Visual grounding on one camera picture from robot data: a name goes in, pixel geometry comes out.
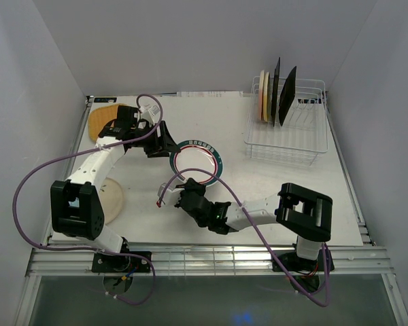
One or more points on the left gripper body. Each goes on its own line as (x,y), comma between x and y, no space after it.
(151,144)

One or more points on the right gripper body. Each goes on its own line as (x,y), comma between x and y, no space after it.
(200,189)

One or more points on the green rimmed white plate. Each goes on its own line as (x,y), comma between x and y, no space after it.
(197,154)

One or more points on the pink cream round plate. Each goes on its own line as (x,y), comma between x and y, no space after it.
(260,95)

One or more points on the yellow cream round plate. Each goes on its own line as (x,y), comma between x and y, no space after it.
(266,97)

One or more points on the cream floral square plate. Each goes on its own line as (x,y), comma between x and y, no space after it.
(275,91)

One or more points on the black floral square plate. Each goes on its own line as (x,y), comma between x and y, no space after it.
(287,96)

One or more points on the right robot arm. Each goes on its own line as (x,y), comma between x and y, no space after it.
(303,211)

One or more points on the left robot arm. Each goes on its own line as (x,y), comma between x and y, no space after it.
(76,208)

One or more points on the orange woven square plate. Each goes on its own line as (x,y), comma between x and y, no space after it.
(98,118)

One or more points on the blue cream round plate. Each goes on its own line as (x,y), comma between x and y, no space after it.
(111,196)

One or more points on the blue label sticker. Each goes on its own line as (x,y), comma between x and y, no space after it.
(105,100)

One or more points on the paper sheets at back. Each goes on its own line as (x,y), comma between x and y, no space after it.
(210,94)

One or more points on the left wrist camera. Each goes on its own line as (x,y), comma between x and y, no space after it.
(150,113)

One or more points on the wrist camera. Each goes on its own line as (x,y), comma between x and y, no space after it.
(168,195)
(150,113)

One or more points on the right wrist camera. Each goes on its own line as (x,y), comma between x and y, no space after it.
(168,195)

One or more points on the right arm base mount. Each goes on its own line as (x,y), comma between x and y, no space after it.
(293,263)

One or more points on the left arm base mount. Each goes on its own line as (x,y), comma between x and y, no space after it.
(118,264)

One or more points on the white wire dish rack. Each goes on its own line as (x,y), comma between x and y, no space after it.
(302,139)

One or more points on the aluminium frame rail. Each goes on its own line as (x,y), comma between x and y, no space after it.
(210,261)

